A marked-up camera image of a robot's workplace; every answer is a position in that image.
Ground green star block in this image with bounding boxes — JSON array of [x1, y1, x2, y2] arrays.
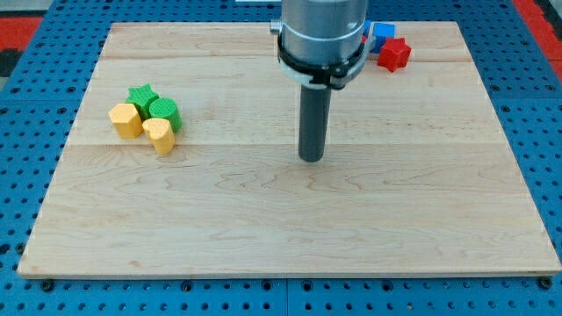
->
[[126, 84, 159, 121]]

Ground wooden board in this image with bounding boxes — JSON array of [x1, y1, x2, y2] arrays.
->
[[18, 22, 561, 279]]

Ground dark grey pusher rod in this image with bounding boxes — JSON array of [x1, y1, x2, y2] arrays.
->
[[298, 86, 331, 162]]

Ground red star block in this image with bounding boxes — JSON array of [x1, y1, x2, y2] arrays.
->
[[377, 38, 412, 72]]

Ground green cylinder block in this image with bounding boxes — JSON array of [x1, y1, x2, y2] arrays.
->
[[149, 97, 183, 133]]

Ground yellow hexagon block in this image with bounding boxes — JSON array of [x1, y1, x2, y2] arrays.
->
[[108, 104, 143, 140]]

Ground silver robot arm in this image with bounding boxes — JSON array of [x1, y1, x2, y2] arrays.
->
[[270, 0, 372, 90]]

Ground blue cube block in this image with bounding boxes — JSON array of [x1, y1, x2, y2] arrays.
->
[[370, 22, 395, 54]]

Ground yellow heart block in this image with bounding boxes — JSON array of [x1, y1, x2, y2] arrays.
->
[[142, 118, 176, 155]]

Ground blue block behind arm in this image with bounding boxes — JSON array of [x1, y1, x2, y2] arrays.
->
[[363, 20, 371, 37]]

